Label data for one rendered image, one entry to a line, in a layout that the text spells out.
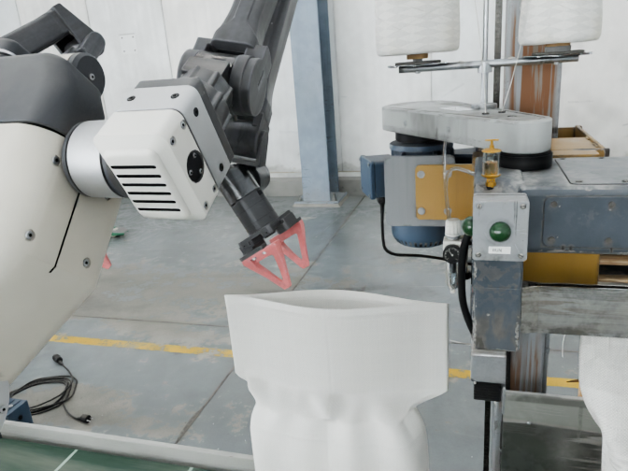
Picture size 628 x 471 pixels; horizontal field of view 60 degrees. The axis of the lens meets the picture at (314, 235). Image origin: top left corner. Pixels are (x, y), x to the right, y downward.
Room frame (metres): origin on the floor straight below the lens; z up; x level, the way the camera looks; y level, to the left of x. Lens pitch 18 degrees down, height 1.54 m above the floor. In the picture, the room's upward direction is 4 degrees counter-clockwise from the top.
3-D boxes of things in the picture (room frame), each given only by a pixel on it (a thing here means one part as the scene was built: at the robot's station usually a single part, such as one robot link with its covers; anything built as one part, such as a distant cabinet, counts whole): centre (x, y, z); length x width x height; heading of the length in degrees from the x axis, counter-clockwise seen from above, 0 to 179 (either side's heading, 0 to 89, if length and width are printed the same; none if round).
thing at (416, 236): (1.30, -0.27, 1.21); 0.15 x 0.15 x 0.25
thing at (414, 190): (1.20, -0.31, 1.23); 0.28 x 0.07 x 0.16; 73
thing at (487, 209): (0.76, -0.27, 1.29); 0.08 x 0.05 x 0.09; 73
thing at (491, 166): (0.82, -0.28, 1.37); 0.03 x 0.02 x 0.03; 73
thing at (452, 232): (1.01, -0.27, 1.14); 0.05 x 0.04 x 0.16; 163
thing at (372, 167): (1.28, -0.17, 1.25); 0.10 x 0.08 x 0.12; 8
